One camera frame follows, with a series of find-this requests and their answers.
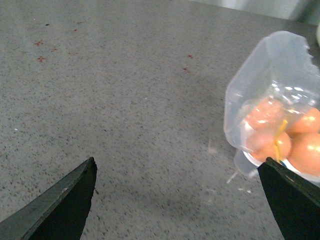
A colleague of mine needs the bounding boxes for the brown egg back right box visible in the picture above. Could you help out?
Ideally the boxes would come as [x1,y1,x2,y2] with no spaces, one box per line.
[286,107,320,136]

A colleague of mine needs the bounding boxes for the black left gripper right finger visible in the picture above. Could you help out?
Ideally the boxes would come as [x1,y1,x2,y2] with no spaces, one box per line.
[257,157,320,240]

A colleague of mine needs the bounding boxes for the clear plastic egg box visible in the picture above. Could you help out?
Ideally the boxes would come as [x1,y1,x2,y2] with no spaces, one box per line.
[223,31,320,178]

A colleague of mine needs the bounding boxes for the white soy milk maker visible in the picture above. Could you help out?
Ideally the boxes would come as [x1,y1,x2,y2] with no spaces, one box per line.
[316,23,320,47]

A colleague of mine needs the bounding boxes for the yellow blue rubber band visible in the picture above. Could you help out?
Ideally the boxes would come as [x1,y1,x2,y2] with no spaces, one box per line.
[273,119,288,168]

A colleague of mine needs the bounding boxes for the brown egg front left box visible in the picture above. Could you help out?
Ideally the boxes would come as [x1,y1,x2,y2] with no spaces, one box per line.
[246,128,292,162]

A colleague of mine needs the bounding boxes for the brown egg back left box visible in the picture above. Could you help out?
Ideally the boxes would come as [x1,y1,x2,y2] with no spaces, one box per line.
[244,97,286,131]

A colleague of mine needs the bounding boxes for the brown egg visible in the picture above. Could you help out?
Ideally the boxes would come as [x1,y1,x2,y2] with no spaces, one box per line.
[287,132,320,177]

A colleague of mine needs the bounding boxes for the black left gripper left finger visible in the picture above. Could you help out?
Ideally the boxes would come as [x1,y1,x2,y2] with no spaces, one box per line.
[0,157,97,240]

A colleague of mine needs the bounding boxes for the brown egg box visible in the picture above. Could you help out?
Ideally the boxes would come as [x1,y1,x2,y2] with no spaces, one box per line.
[246,128,292,162]
[286,107,320,136]
[244,97,286,131]

